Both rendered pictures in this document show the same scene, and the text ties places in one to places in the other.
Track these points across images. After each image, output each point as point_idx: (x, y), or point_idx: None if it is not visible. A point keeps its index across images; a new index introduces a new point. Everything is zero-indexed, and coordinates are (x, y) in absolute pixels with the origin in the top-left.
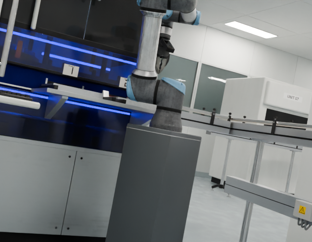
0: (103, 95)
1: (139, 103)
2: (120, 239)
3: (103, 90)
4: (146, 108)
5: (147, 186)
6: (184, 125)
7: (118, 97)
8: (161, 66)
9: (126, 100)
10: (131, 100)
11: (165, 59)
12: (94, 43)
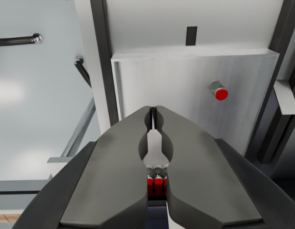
0: (293, 96)
1: (194, 54)
2: None
3: None
4: (163, 52)
5: None
6: (2, 181)
7: (278, 53)
8: (138, 127)
9: (243, 53)
10: (228, 54)
11: (98, 204)
12: None
